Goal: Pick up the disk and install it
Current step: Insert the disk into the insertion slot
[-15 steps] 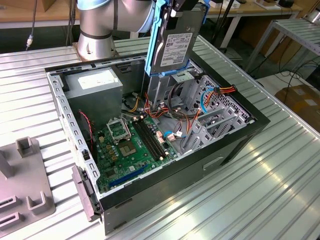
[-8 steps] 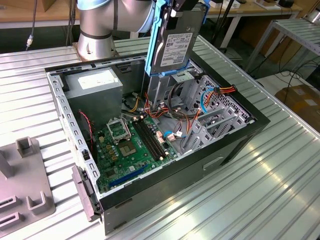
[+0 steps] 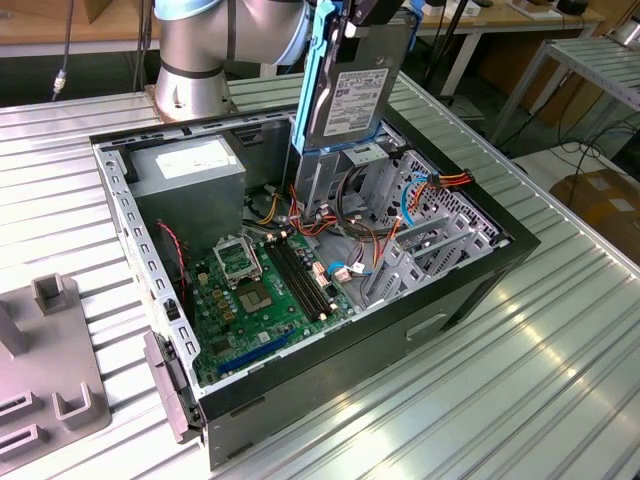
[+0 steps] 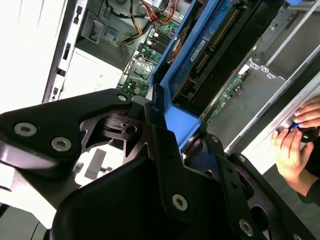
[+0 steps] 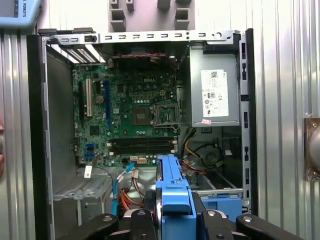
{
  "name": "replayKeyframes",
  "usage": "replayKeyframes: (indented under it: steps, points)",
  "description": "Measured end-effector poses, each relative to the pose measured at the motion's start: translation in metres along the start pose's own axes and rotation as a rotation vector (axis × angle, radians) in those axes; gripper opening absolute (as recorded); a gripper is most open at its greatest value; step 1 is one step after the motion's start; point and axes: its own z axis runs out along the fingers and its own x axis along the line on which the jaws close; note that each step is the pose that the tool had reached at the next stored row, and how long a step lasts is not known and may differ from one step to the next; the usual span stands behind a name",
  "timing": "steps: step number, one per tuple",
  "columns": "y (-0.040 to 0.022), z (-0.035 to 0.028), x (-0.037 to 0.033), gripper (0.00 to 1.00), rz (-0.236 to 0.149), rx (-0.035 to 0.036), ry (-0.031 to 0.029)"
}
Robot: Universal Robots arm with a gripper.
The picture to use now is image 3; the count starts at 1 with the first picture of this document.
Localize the grey power supply unit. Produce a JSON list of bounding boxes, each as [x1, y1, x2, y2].
[[127, 134, 249, 256]]

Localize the grey parts rack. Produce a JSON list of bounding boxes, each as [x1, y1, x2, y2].
[[0, 272, 114, 456]]

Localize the red orange wire bundle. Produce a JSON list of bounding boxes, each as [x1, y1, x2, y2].
[[287, 183, 354, 240]]

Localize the metal drive cage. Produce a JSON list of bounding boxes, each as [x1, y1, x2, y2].
[[282, 112, 407, 221]]

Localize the blue data wire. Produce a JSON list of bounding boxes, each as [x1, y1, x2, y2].
[[401, 172, 432, 229]]

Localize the blue expansion slot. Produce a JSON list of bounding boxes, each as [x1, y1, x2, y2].
[[217, 327, 296, 376]]

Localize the green motherboard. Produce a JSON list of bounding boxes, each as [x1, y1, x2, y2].
[[187, 232, 359, 386]]

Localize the black PC case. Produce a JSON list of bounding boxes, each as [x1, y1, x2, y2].
[[88, 92, 544, 471]]

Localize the silver metal cylinder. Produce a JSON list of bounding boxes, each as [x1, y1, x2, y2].
[[612, 14, 640, 47]]

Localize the hard disk blue carrier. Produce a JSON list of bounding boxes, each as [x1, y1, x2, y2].
[[289, 0, 420, 154]]

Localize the wooden desk white legs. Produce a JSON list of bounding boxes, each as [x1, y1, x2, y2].
[[0, 0, 606, 99]]

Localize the orange power wire black plug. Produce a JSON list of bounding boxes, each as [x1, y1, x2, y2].
[[372, 168, 475, 264]]

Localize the black case fan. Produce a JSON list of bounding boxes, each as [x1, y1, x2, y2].
[[155, 219, 196, 321]]

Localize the CPU socket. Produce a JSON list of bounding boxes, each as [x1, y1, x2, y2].
[[237, 282, 275, 317]]

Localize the metal disk bay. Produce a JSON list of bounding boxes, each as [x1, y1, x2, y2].
[[359, 149, 514, 309]]

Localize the black RAM slot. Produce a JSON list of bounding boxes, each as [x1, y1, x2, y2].
[[279, 238, 334, 314], [264, 242, 322, 322]]

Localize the black cable metal connector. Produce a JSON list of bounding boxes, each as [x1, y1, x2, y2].
[[51, 0, 76, 101]]

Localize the yellow black wire bundle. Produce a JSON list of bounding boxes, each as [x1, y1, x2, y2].
[[257, 193, 281, 225]]

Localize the metal socket cover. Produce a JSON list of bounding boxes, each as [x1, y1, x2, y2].
[[212, 234, 264, 289]]

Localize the brown cardboard box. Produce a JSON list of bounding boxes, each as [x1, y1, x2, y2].
[[549, 167, 640, 251]]

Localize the metal slat side table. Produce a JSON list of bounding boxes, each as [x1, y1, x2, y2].
[[492, 37, 640, 146]]

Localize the grey case bezel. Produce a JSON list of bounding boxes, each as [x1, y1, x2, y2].
[[142, 329, 206, 446]]

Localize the thin blue board wire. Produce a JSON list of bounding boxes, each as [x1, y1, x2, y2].
[[327, 260, 375, 277]]

